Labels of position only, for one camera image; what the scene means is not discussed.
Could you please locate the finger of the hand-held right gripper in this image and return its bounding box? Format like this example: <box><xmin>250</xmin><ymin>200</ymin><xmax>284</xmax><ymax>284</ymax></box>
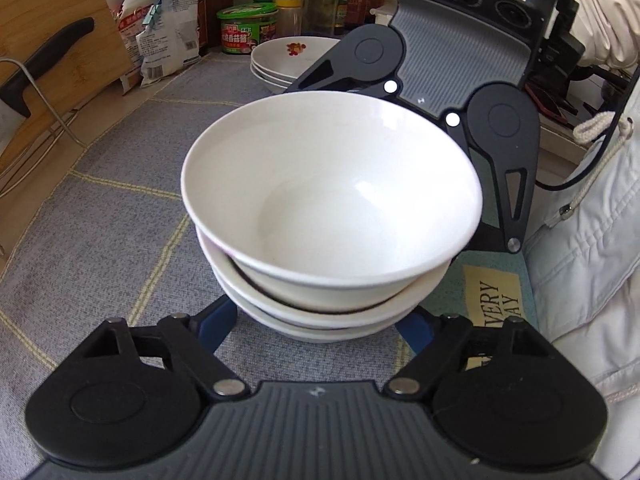
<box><xmin>444</xmin><ymin>110</ymin><xmax>540</xmax><ymax>256</ymax></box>
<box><xmin>284</xmin><ymin>40</ymin><xmax>402</xmax><ymax>97</ymax></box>

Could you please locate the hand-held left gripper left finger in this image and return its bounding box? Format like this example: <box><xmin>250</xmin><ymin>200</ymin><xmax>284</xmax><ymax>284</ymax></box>
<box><xmin>82</xmin><ymin>295</ymin><xmax>251</xmax><ymax>401</ymax></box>

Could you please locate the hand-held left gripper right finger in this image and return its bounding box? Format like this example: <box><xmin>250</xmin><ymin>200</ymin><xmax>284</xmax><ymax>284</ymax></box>
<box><xmin>382</xmin><ymin>306</ymin><xmax>555</xmax><ymax>402</ymax></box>

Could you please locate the white fruit-print plate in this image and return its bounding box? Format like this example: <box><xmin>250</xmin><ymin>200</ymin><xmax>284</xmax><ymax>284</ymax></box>
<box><xmin>251</xmin><ymin>62</ymin><xmax>321</xmax><ymax>89</ymax></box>
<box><xmin>257</xmin><ymin>74</ymin><xmax>301</xmax><ymax>95</ymax></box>
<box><xmin>250</xmin><ymin>36</ymin><xmax>343</xmax><ymax>81</ymax></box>

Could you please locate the white pink-flower bowl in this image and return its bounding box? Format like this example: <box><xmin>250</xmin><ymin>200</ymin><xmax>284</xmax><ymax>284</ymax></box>
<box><xmin>181</xmin><ymin>91</ymin><xmax>483</xmax><ymax>297</ymax></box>
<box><xmin>196</xmin><ymin>225</ymin><xmax>453</xmax><ymax>328</ymax></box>
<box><xmin>215</xmin><ymin>280</ymin><xmax>431</xmax><ymax>344</ymax></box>

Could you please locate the person's right forearm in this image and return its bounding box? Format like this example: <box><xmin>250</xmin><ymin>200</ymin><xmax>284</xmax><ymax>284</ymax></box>
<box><xmin>569</xmin><ymin>0</ymin><xmax>640</xmax><ymax>70</ymax></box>

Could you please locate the yellow-lid spice jar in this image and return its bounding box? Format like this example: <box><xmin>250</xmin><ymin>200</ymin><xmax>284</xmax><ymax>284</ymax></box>
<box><xmin>274</xmin><ymin>0</ymin><xmax>304</xmax><ymax>38</ymax></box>

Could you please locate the green-lid sauce jar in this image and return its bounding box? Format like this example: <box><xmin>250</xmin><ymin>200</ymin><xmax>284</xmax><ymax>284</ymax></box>
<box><xmin>216</xmin><ymin>2</ymin><xmax>280</xmax><ymax>56</ymax></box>

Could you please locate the white jacket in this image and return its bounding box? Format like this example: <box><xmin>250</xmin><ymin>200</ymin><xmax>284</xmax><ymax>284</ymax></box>
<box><xmin>522</xmin><ymin>75</ymin><xmax>640</xmax><ymax>480</ymax></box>

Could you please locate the white blue-print plastic bag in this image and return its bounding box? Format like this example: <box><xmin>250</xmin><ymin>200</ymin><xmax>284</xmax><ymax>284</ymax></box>
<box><xmin>137</xmin><ymin>0</ymin><xmax>202</xmax><ymax>86</ymax></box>

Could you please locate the grey checked table cloth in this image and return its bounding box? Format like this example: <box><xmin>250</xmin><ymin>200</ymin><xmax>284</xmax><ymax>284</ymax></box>
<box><xmin>0</xmin><ymin>52</ymin><xmax>541</xmax><ymax>411</ymax></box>

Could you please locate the green binder clip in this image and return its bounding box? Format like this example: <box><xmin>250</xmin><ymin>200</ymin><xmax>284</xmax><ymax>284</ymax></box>
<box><xmin>141</xmin><ymin>0</ymin><xmax>165</xmax><ymax>26</ymax></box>

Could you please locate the white red-print bag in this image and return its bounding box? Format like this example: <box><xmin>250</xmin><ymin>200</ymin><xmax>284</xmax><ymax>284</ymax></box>
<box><xmin>112</xmin><ymin>2</ymin><xmax>161</xmax><ymax>96</ymax></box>

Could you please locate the wooden cutting board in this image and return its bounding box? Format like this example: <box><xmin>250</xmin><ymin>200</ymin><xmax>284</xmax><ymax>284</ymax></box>
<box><xmin>0</xmin><ymin>0</ymin><xmax>128</xmax><ymax>156</ymax></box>

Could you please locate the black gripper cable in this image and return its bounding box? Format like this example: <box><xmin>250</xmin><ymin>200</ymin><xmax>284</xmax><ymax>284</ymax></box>
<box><xmin>535</xmin><ymin>67</ymin><xmax>633</xmax><ymax>192</ymax></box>

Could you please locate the steel wire rack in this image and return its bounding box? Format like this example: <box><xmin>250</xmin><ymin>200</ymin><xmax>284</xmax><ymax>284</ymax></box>
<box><xmin>0</xmin><ymin>57</ymin><xmax>86</xmax><ymax>181</ymax></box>

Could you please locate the black-handled kitchen knife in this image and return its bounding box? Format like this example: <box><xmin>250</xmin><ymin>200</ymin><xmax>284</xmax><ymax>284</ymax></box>
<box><xmin>0</xmin><ymin>16</ymin><xmax>96</xmax><ymax>133</ymax></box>

